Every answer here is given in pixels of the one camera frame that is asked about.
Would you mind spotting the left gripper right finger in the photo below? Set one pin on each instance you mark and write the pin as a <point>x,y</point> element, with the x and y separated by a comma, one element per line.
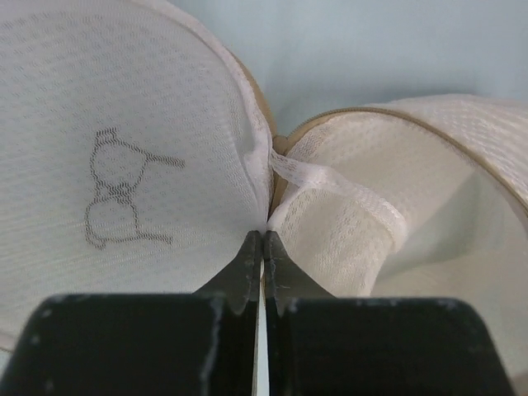
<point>319,344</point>

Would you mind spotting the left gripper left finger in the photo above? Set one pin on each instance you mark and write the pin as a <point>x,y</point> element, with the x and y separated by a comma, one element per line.
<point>145,344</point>

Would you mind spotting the round beige mesh laundry bag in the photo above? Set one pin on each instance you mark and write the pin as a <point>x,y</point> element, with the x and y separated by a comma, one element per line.
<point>137,153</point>

